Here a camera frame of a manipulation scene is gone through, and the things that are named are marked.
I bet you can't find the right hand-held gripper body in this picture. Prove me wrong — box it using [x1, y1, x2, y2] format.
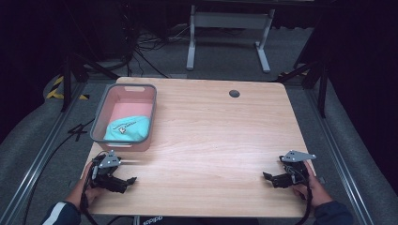
[278, 150, 317, 188]

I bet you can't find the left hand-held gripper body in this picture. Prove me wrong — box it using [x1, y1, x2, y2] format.
[89, 149, 126, 192]

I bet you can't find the teal cloth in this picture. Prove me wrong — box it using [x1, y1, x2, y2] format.
[103, 115, 151, 143]

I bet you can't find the pink basket with grey rim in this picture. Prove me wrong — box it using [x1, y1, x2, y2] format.
[89, 82, 158, 153]

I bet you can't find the person's left hand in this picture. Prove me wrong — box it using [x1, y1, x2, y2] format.
[76, 161, 109, 209]

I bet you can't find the person's right hand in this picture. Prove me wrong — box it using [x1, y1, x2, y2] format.
[291, 161, 333, 210]

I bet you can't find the black tripod stand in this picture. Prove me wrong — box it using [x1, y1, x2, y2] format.
[60, 52, 120, 113]
[276, 59, 330, 119]

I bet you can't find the yellow black hazard tape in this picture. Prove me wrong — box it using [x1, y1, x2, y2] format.
[45, 75, 91, 101]

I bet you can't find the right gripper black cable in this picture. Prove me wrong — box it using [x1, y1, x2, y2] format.
[294, 177, 314, 225]

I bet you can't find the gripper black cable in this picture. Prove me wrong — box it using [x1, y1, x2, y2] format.
[79, 162, 100, 225]
[294, 177, 314, 225]

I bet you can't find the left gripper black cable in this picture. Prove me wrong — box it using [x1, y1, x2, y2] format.
[79, 162, 100, 225]

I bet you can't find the aluminium floor rail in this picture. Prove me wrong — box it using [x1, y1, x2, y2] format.
[0, 82, 89, 225]
[303, 88, 378, 225]

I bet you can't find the black floor cable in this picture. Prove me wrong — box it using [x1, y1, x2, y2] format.
[22, 117, 97, 225]

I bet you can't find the bundle of black cables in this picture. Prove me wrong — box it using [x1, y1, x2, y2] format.
[123, 18, 191, 79]

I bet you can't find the grey metal desk frame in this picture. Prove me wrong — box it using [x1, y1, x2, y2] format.
[186, 4, 277, 75]

